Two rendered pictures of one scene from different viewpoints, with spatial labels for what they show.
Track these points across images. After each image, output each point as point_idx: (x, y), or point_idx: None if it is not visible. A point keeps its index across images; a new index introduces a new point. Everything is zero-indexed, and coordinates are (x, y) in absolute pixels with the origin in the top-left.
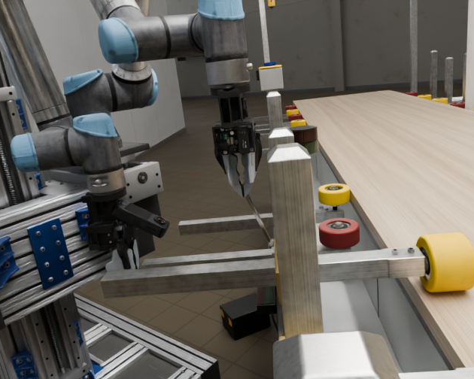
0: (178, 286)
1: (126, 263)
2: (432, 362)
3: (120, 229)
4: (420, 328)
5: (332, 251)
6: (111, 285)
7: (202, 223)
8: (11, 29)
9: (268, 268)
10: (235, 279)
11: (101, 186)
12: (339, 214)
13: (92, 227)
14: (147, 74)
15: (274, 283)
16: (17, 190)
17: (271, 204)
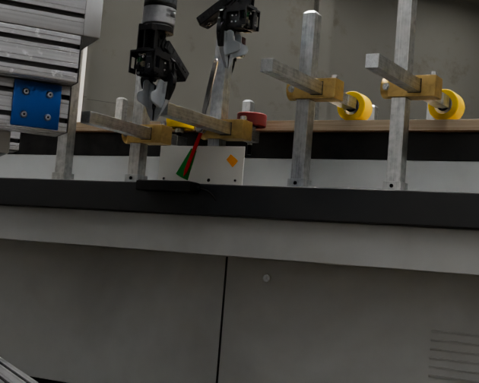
0: (296, 77)
1: (172, 93)
2: (345, 172)
3: (175, 61)
4: (327, 163)
5: (253, 131)
6: (276, 63)
7: (106, 115)
8: None
9: (321, 81)
10: (312, 83)
11: (172, 19)
12: (185, 140)
13: (160, 51)
14: None
15: (321, 92)
16: None
17: (411, 10)
